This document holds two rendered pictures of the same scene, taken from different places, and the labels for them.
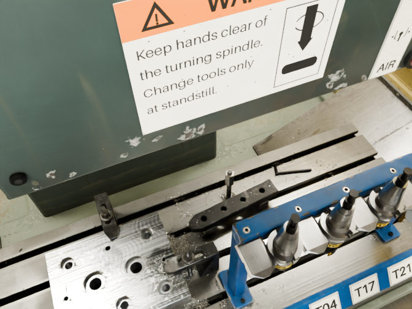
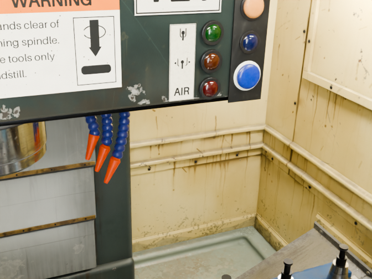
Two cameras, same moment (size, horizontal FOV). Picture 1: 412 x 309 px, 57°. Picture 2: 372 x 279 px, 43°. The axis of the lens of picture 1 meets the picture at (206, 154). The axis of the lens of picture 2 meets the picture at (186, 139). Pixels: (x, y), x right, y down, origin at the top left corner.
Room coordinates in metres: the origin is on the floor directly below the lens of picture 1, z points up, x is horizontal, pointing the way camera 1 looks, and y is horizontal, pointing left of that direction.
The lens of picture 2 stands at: (-0.25, -0.15, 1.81)
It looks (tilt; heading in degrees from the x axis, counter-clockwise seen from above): 24 degrees down; 358
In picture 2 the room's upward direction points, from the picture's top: 2 degrees clockwise
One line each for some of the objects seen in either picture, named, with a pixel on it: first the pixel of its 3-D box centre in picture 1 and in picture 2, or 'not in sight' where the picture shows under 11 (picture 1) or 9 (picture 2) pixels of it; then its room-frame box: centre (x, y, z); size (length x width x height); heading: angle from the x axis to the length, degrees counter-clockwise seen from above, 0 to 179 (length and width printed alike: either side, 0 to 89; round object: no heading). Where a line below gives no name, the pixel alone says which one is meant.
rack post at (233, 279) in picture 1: (238, 265); not in sight; (0.31, -0.06, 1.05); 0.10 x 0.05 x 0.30; 22
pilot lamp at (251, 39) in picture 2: not in sight; (249, 42); (0.29, -0.24, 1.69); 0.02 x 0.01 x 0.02; 112
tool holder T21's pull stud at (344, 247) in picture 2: not in sight; (342, 254); (0.40, -0.44, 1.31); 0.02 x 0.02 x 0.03
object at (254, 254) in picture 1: (257, 259); not in sight; (0.26, -0.09, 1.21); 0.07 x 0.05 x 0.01; 22
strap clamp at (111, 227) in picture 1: (108, 220); not in sight; (0.47, 0.26, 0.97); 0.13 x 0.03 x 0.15; 22
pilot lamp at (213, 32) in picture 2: not in sight; (212, 32); (0.28, -0.20, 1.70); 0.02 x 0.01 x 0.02; 112
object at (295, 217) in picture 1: (293, 222); not in sight; (0.28, -0.14, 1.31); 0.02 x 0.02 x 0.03
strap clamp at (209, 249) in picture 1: (191, 262); not in sight; (0.35, 0.04, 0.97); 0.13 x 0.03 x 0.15; 112
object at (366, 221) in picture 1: (360, 214); not in sight; (0.34, -0.29, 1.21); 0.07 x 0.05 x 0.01; 22
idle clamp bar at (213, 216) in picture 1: (233, 209); not in sight; (0.51, -0.07, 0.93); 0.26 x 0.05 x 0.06; 117
